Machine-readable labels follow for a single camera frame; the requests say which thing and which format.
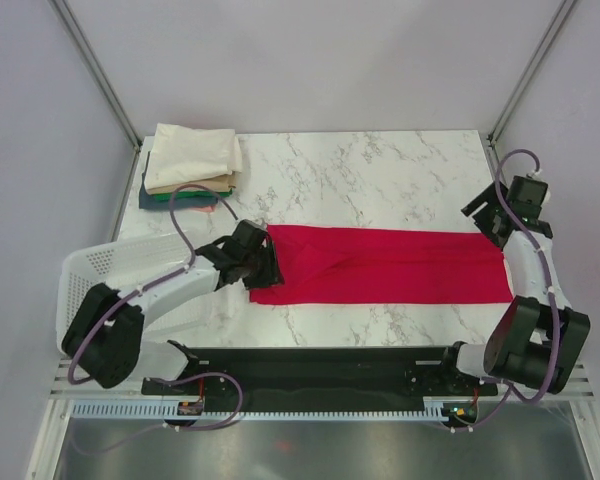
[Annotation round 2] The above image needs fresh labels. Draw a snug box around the red t shirt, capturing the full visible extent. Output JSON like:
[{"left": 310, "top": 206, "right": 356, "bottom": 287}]
[{"left": 249, "top": 225, "right": 513, "bottom": 306}]

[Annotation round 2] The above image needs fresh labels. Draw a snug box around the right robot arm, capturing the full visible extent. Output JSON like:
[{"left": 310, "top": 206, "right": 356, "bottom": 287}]
[{"left": 437, "top": 176, "right": 590, "bottom": 394}]

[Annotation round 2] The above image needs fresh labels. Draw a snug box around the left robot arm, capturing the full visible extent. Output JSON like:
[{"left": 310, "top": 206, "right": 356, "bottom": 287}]
[{"left": 61, "top": 220, "right": 284, "bottom": 389}]

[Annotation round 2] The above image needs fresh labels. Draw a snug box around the folded salmon t shirt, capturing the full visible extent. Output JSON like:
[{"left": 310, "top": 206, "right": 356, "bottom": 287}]
[{"left": 193, "top": 200, "right": 218, "bottom": 213}]

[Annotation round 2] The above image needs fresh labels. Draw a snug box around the folded beige t shirt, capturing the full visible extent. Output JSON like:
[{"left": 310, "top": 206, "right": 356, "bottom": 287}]
[{"left": 143, "top": 173, "right": 237, "bottom": 195}]

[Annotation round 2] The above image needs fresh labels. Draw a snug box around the folded green t shirt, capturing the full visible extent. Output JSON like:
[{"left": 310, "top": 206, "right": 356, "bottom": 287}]
[{"left": 149, "top": 189, "right": 233, "bottom": 202}]

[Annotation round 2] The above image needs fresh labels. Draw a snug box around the folded white t shirt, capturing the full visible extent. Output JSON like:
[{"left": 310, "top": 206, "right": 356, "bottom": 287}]
[{"left": 145, "top": 123, "right": 243, "bottom": 192}]

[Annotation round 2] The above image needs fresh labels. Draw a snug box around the white plastic basket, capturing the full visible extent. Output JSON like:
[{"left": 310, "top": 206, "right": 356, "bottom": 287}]
[{"left": 56, "top": 233, "right": 213, "bottom": 354}]

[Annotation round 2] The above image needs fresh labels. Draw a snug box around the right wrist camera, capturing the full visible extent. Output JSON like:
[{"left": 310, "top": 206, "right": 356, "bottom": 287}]
[{"left": 506, "top": 175, "right": 549, "bottom": 207}]

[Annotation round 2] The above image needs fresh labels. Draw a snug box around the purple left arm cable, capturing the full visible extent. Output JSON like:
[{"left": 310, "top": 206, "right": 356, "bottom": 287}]
[{"left": 67, "top": 183, "right": 241, "bottom": 385}]

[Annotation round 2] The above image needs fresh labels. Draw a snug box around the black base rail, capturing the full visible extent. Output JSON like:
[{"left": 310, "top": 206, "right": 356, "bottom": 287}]
[{"left": 141, "top": 347, "right": 497, "bottom": 408}]

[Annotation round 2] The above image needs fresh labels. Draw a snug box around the right aluminium frame post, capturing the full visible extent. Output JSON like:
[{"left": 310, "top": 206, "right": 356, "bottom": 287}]
[{"left": 485, "top": 0, "right": 580, "bottom": 149}]

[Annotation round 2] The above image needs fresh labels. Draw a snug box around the aluminium frame post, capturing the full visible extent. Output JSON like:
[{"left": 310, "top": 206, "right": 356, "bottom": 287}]
[
  {"left": 485, "top": 0, "right": 580, "bottom": 149},
  {"left": 48, "top": 0, "right": 142, "bottom": 152}
]

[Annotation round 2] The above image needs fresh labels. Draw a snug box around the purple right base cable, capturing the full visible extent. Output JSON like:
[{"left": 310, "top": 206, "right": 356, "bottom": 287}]
[{"left": 429, "top": 383, "right": 511, "bottom": 435}]

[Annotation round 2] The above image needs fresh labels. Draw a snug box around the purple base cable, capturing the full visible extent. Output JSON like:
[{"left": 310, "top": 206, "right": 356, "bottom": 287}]
[
  {"left": 69, "top": 372, "right": 246, "bottom": 457},
  {"left": 429, "top": 383, "right": 511, "bottom": 435}
]

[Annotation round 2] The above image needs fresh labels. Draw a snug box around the white cable duct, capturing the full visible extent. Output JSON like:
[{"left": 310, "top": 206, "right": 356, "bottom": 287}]
[{"left": 70, "top": 399, "right": 448, "bottom": 422}]

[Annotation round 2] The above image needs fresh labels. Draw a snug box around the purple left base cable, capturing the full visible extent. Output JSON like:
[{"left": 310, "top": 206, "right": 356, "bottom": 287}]
[{"left": 69, "top": 372, "right": 246, "bottom": 457}]

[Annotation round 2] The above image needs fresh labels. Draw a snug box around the left aluminium frame post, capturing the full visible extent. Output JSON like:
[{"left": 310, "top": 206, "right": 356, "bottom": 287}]
[{"left": 48, "top": 0, "right": 142, "bottom": 152}]

